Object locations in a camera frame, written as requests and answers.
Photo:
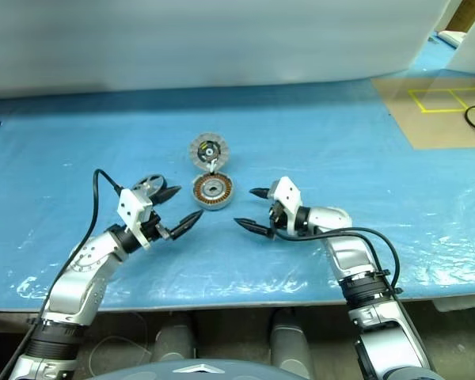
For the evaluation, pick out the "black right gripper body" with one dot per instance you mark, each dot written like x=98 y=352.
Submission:
x=277 y=221

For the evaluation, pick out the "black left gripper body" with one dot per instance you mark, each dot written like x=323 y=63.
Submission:
x=155 y=227

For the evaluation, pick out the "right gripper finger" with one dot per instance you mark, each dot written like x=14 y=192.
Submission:
x=253 y=227
x=259 y=193

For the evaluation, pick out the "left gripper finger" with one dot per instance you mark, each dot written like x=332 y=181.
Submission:
x=187 y=225
x=167 y=194

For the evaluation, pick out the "silver motor stator housing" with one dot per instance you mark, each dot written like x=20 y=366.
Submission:
x=206 y=202

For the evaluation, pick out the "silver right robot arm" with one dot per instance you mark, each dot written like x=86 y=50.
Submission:
x=352 y=257

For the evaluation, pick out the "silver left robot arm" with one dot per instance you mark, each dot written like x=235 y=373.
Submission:
x=79 y=277

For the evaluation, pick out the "blue plastic-covered table mat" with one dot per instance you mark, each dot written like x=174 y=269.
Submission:
x=301 y=138

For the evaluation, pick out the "dark grey rounded shape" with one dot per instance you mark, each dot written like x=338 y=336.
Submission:
x=291 y=340
x=174 y=340

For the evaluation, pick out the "grey robot torso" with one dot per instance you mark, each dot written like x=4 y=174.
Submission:
x=162 y=372

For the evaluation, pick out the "white foam backdrop board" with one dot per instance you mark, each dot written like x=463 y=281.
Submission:
x=182 y=39

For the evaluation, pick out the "brown sheet with yellow tape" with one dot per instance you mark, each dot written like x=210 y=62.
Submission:
x=419 y=126

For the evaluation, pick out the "white flat foam piece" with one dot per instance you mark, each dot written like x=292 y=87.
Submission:
x=451 y=37

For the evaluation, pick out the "white upright panel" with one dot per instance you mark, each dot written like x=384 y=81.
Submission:
x=471 y=51

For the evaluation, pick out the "brown wooden board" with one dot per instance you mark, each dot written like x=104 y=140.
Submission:
x=473 y=14

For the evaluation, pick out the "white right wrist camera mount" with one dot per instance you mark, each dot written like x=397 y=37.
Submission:
x=289 y=194

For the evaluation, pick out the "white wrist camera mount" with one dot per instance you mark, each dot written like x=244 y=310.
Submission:
x=289 y=194
x=132 y=206

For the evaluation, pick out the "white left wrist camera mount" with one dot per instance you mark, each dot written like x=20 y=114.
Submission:
x=132 y=206

